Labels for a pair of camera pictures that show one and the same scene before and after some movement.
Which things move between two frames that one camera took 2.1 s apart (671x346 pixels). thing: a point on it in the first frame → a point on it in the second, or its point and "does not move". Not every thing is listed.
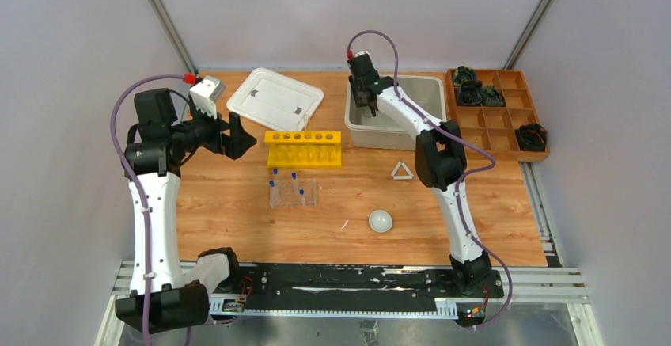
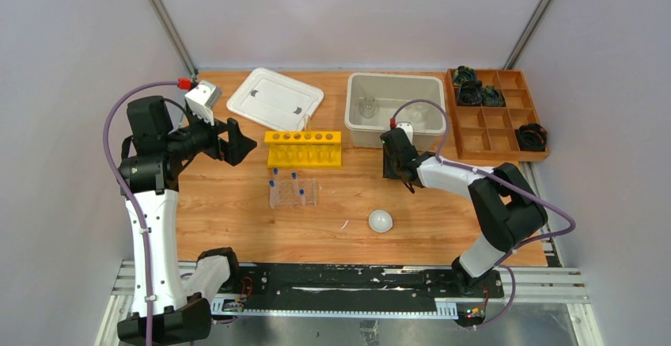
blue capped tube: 293,177 does not move
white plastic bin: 384,131 does not move
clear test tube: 306,121 does not move
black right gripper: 355,87 → 388,173
